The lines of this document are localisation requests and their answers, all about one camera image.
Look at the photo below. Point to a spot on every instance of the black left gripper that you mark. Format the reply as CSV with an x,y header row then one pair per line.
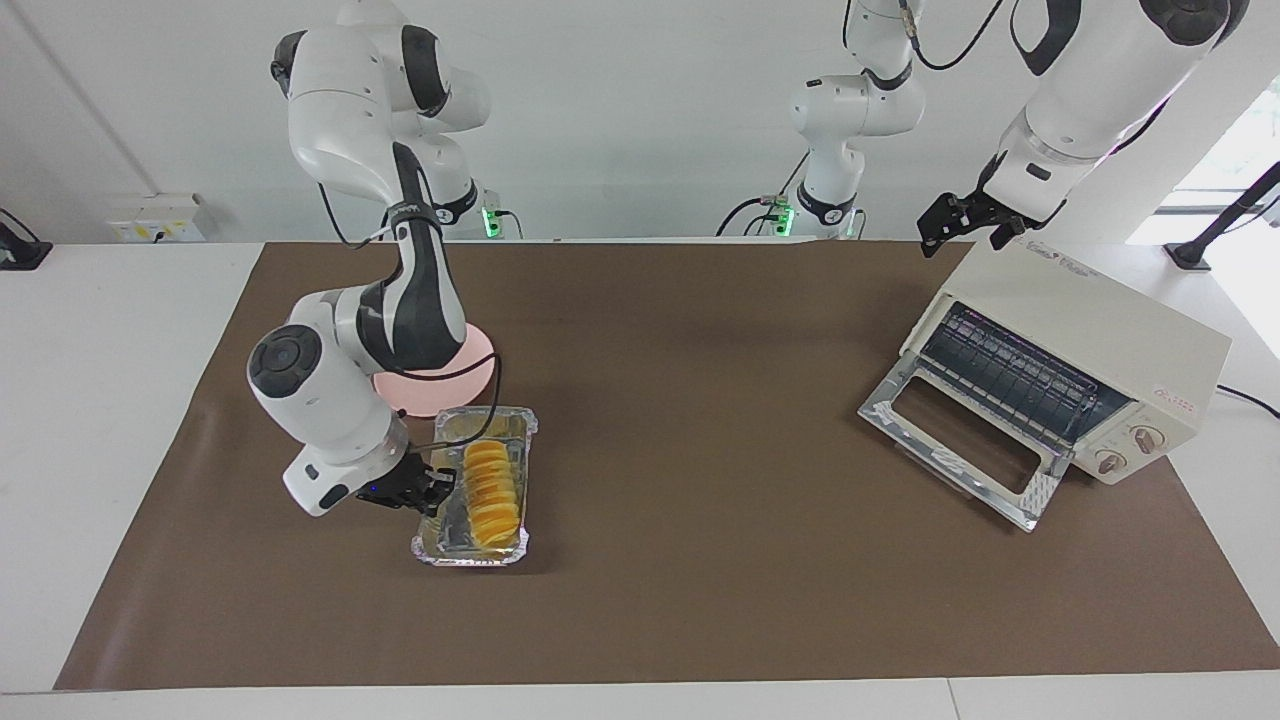
x,y
982,205

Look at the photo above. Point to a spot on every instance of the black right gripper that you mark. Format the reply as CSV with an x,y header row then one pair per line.
x,y
400,485

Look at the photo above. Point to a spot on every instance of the sliced yellow bread loaf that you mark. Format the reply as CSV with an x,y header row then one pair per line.
x,y
490,495

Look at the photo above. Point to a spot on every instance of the aluminium foil tray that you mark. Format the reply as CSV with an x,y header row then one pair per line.
x,y
525,480

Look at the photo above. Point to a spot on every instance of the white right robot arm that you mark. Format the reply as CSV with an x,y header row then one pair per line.
x,y
330,400

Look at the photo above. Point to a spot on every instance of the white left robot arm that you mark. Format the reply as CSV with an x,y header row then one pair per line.
x,y
1090,90

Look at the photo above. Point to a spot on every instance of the white toaster oven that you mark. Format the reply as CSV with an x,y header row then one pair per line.
x,y
1090,320

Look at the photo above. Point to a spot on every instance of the glass metal oven door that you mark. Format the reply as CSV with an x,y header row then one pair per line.
x,y
960,455

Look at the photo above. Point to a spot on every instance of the oven control knob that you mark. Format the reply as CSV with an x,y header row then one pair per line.
x,y
1146,439
1111,462

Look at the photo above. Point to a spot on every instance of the pink round plate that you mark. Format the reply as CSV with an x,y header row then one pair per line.
x,y
480,370

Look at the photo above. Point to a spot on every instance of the brown table mat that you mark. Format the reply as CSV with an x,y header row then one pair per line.
x,y
700,560

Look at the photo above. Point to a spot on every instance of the black table clamp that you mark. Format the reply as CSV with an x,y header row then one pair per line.
x,y
20,250

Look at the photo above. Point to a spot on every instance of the black camera stand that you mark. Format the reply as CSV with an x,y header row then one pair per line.
x,y
1225,215

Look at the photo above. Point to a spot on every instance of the white wall socket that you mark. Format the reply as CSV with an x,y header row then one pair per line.
x,y
155,220

